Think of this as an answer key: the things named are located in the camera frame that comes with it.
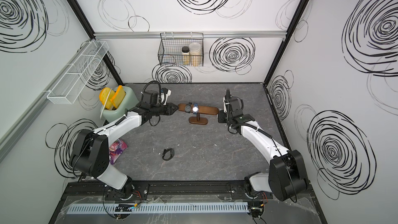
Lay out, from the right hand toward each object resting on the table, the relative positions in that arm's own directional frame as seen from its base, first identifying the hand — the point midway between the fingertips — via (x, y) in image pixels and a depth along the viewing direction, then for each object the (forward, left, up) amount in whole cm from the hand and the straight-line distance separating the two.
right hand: (222, 114), depth 86 cm
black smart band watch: (-19, +27, -11) cm, 35 cm away
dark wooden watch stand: (+3, +14, -13) cm, 20 cm away
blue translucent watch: (+2, +15, +2) cm, 15 cm away
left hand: (+3, +26, +1) cm, 26 cm away
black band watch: (+3, +20, +1) cm, 20 cm away
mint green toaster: (-2, +62, -1) cm, 62 cm away
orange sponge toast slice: (+5, +58, +8) cm, 58 cm away
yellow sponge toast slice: (+5, +66, +8) cm, 67 cm away
